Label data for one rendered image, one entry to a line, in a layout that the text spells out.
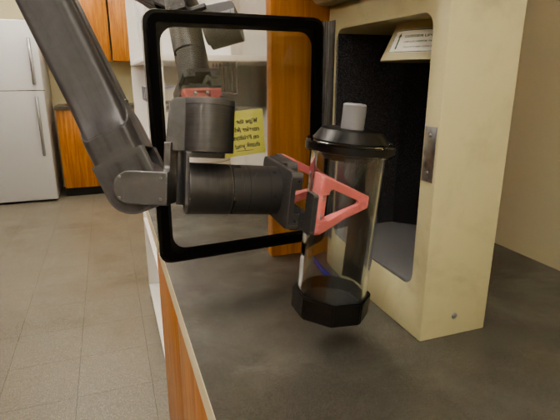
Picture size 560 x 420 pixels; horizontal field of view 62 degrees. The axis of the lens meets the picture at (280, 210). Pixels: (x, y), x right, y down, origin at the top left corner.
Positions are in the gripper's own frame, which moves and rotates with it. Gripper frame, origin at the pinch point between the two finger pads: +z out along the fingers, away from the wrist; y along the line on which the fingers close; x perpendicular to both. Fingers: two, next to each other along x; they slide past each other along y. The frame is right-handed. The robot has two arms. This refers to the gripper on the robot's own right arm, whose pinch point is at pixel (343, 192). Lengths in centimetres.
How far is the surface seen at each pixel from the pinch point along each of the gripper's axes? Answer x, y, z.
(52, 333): 126, 190, -54
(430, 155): -5.5, -1.9, 10.5
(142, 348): 121, 160, -11
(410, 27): -21.5, 9.7, 12.0
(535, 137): -7, 22, 53
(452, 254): 7.5, -3.2, 16.0
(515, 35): -20.8, -2.6, 18.9
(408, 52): -18.2, 8.0, 11.3
